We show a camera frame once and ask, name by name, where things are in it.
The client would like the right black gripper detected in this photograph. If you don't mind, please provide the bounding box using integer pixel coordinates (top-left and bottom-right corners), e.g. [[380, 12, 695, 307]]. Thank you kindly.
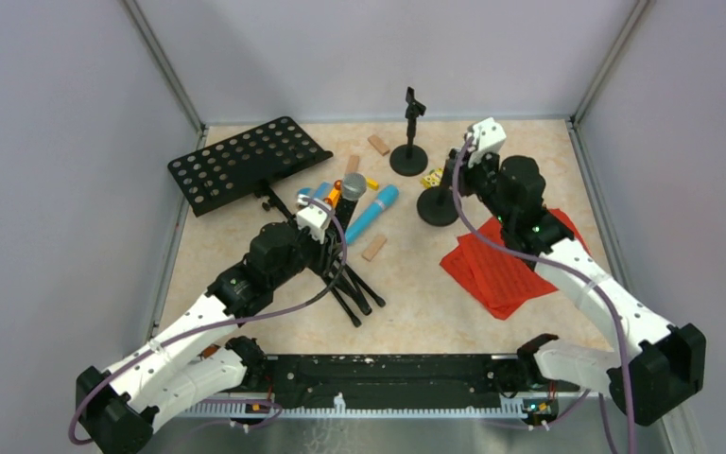
[[449, 144, 513, 225]]

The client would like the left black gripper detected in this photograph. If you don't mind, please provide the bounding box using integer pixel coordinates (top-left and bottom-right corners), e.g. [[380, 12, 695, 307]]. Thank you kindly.
[[269, 213, 344, 288]]

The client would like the black round-base microphone stand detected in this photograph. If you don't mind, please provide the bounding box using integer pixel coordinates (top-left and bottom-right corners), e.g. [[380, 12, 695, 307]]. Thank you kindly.
[[389, 86, 428, 177]]

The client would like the black silver-head microphone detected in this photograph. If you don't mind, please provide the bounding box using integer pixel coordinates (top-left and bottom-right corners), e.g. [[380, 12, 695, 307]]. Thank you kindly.
[[336, 172, 368, 232]]

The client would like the blue toy microphone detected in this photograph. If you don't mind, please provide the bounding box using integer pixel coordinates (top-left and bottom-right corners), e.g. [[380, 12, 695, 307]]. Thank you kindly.
[[345, 184, 400, 245]]

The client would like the red sheet music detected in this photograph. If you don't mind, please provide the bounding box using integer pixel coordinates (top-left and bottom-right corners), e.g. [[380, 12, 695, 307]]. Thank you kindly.
[[440, 234, 557, 320]]

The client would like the black music stand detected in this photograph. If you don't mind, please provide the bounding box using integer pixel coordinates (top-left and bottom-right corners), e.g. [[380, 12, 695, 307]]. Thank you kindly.
[[167, 116, 386, 326]]

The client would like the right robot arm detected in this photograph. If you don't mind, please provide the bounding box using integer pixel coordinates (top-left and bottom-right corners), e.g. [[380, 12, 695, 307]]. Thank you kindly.
[[447, 148, 707, 427]]

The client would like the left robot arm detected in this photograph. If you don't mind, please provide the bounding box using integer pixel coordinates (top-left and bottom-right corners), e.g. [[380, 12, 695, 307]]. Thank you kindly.
[[67, 219, 349, 453]]

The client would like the yellow toy block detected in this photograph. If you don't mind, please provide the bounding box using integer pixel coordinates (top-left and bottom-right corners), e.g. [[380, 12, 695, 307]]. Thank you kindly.
[[421, 167, 443, 189]]

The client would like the blue yellow toy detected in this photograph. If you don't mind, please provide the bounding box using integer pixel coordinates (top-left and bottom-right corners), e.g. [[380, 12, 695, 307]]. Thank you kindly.
[[296, 180, 342, 209]]

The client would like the light wooden block front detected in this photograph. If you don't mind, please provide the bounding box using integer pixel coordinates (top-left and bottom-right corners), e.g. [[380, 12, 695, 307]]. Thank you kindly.
[[361, 235, 388, 262]]

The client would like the light wooden block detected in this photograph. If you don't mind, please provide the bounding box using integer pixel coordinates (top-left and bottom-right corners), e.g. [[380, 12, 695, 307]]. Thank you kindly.
[[367, 134, 391, 156], [344, 154, 360, 175], [361, 235, 388, 262]]

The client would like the light wooden block middle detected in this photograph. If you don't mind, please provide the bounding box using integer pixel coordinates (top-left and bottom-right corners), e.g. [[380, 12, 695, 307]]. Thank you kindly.
[[344, 154, 360, 175]]

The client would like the light wooden block back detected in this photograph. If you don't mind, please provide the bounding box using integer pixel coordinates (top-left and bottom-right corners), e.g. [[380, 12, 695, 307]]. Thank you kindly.
[[367, 134, 391, 156]]

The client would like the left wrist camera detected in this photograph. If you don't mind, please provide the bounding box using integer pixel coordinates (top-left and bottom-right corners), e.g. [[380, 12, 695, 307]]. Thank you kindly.
[[295, 194, 333, 244]]

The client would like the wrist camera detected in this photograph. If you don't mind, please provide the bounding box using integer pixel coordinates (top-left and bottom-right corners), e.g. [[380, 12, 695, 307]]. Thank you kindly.
[[295, 194, 333, 244], [464, 117, 507, 168]]

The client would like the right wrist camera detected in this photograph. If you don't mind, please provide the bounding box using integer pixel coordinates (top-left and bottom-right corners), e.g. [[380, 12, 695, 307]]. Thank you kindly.
[[464, 117, 507, 168]]

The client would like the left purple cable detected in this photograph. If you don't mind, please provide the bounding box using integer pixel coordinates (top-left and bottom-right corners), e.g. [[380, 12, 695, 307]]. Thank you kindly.
[[67, 196, 349, 447]]

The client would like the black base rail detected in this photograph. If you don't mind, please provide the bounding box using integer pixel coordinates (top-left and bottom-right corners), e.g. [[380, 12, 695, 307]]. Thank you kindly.
[[230, 354, 578, 410]]

